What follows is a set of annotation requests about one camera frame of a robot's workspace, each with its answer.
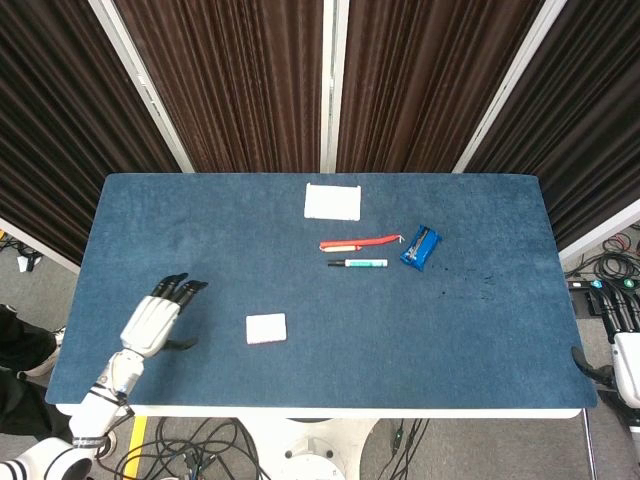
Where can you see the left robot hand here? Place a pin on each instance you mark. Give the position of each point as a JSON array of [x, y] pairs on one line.
[[150, 322]]

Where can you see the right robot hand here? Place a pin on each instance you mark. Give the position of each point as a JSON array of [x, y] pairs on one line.
[[627, 360]]

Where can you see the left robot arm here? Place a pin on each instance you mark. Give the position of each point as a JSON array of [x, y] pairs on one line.
[[97, 405]]

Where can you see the power strip with green buttons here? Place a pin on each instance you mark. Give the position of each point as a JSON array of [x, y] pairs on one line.
[[600, 284]]

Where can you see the grey metal table leg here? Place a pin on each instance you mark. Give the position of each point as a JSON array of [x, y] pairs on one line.
[[590, 445]]

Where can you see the yellow floor tape strip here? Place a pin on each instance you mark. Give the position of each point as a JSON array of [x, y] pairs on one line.
[[136, 445]]

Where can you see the person leg in black trousers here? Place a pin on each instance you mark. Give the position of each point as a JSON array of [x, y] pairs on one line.
[[22, 340]]

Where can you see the blue fabric table cover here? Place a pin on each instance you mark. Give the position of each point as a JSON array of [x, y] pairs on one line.
[[325, 340]]

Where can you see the brown pleated curtain panel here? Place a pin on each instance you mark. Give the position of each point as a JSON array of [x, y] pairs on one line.
[[585, 125], [230, 85], [430, 85], [60, 125]]

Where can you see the white plastic tray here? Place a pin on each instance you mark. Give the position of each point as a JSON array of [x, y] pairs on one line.
[[332, 202]]

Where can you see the green whiteboard marker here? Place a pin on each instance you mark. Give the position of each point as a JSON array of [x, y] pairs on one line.
[[365, 263]]

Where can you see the blue snack packet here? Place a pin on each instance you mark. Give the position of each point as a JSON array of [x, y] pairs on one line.
[[421, 248]]

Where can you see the white frame bar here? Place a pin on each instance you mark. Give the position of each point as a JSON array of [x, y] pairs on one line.
[[597, 232], [40, 245]]

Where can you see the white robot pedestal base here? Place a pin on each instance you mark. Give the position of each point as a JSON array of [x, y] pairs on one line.
[[310, 450]]

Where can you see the white frame post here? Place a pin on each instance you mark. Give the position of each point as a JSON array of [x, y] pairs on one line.
[[510, 90], [142, 90], [332, 85]]

